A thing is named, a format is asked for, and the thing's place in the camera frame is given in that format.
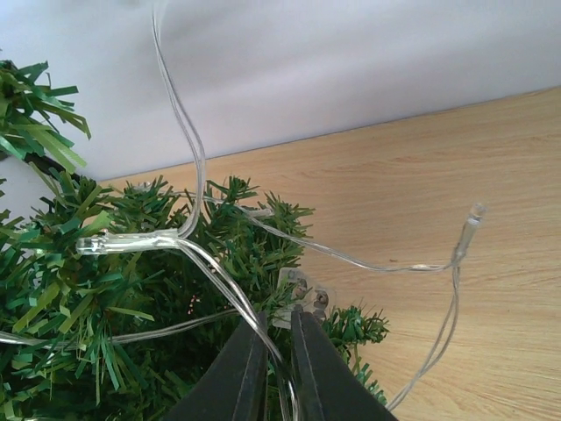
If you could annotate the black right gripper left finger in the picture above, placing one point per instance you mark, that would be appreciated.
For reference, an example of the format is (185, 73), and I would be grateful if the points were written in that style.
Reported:
(234, 386)

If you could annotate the small green christmas tree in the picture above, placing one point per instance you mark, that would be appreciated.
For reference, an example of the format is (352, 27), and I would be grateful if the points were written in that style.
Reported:
(115, 302)

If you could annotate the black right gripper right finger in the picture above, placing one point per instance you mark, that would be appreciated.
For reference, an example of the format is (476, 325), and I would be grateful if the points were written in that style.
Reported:
(326, 387)

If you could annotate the clear plastic battery box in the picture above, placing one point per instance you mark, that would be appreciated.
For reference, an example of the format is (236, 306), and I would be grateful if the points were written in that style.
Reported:
(312, 296)

